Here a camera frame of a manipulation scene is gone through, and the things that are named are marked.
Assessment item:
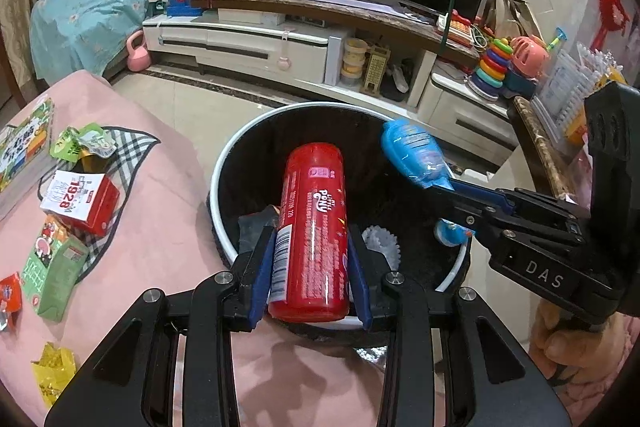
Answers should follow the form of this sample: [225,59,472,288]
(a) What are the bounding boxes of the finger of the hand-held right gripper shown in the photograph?
[425,184,572,259]
[452,181,590,234]

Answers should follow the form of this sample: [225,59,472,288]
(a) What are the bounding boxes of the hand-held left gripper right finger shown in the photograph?
[347,227,571,427]

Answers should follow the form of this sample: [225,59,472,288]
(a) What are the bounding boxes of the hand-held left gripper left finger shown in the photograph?
[45,227,277,427]

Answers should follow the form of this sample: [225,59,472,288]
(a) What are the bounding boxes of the red cylindrical snack canister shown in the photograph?
[267,143,351,324]

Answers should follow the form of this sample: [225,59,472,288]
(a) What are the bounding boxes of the blue snack bag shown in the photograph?
[381,119,475,249]

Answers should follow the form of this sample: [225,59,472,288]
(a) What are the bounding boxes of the black white-rimmed trash bin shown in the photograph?
[207,103,473,348]

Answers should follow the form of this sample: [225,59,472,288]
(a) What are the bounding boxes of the person's right hand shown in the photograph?
[530,303,598,385]

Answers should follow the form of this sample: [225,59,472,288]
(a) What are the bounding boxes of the white pleated paper cup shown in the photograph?
[361,227,402,269]

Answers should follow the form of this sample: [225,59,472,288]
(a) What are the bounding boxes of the rainbow stacking rings toy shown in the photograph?
[472,38,513,94]

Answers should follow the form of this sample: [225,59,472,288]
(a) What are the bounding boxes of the white plastic rack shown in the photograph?
[532,44,623,142]

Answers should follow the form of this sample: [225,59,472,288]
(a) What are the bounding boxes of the pink plastic toy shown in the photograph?
[510,36,548,78]

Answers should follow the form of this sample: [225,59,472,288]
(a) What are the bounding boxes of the red toy telephone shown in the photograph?
[446,11,475,42]

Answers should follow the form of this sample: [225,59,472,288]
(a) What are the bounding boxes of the red and white carton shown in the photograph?
[39,169,122,238]

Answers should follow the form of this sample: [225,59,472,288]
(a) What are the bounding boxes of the tan handbag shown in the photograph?
[482,0,538,42]

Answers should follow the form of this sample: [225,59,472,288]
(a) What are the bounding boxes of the stacked yellow tubs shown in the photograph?
[341,38,367,86]

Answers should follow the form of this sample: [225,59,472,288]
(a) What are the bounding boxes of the green drink carton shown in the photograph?
[22,214,91,323]

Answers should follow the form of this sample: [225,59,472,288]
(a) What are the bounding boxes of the yellow snack wrapper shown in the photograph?
[31,342,77,409]

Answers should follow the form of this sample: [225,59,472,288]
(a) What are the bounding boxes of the green snack wrapper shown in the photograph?
[49,123,118,172]

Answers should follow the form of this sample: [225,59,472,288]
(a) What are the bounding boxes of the white TV cabinet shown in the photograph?
[141,0,521,158]

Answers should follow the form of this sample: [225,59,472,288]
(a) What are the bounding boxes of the red snack bag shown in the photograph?
[0,272,25,333]

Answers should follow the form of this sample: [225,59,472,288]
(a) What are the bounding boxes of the pink kettlebell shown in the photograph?
[126,31,151,72]

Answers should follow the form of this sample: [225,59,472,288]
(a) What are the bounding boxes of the children's picture book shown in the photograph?
[0,99,55,208]

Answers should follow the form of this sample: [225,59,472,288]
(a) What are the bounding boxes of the teal covered armchair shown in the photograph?
[29,0,153,80]

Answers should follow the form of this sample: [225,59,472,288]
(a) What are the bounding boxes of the red tassel wall decoration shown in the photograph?
[592,0,631,52]

